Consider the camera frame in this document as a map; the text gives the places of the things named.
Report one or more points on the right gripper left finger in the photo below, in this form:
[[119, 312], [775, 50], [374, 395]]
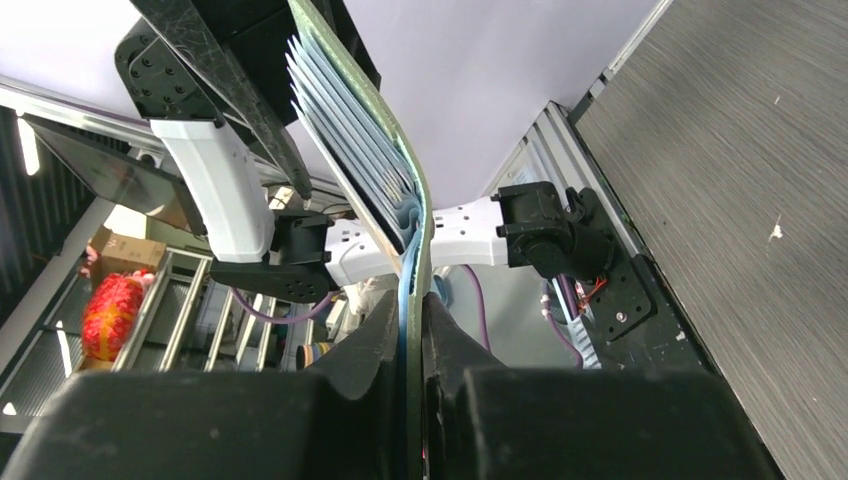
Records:
[[331, 420]]

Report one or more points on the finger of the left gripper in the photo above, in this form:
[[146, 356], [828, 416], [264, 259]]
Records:
[[181, 26]]

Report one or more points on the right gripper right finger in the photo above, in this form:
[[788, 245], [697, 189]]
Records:
[[485, 420]]

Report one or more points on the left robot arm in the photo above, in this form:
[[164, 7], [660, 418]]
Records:
[[261, 65]]

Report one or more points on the red mesh bag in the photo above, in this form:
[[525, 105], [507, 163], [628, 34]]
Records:
[[111, 312]]

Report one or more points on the cardboard box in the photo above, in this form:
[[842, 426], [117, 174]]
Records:
[[118, 253]]

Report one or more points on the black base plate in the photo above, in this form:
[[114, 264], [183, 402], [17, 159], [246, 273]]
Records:
[[637, 322]]

